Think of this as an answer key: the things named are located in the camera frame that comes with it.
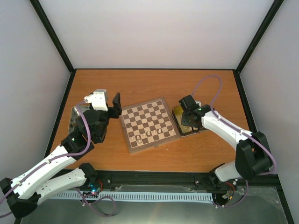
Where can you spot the gold metal tin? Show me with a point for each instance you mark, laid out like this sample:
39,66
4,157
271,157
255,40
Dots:
177,114

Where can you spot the black aluminium frame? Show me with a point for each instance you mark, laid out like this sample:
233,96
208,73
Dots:
182,162

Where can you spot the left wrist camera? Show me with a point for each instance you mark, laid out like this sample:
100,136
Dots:
98,100

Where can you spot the white rook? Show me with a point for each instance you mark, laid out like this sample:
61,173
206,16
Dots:
172,132

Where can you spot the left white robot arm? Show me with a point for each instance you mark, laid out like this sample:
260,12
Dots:
24,193

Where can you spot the left controller board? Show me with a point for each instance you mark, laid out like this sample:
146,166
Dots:
94,190

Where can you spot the silver metal tin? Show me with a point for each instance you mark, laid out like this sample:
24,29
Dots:
74,115

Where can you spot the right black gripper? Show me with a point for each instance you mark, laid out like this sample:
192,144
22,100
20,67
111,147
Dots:
184,121

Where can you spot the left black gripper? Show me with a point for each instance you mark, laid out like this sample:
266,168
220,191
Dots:
117,109

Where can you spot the light blue cable duct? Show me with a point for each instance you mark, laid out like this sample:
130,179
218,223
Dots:
136,196

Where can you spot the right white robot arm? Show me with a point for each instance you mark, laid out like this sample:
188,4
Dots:
252,156

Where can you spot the wooden chess board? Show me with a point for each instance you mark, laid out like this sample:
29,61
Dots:
145,117

